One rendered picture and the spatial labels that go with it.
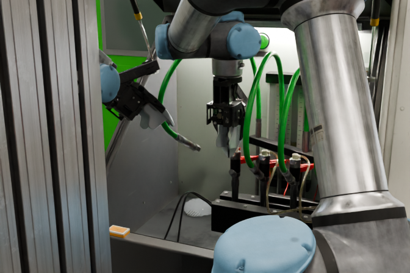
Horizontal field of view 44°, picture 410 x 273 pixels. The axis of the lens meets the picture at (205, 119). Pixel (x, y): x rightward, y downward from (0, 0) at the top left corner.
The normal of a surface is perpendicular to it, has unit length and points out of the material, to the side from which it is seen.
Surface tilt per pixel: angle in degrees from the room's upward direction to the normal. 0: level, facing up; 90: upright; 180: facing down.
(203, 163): 90
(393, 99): 76
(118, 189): 90
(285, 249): 7
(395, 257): 59
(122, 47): 90
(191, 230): 0
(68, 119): 90
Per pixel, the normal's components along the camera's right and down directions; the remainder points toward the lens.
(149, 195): 0.92, 0.10
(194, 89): -0.39, 0.24
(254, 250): -0.13, -0.95
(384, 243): 0.10, -0.24
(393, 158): -0.39, 0.00
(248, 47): 0.22, 0.25
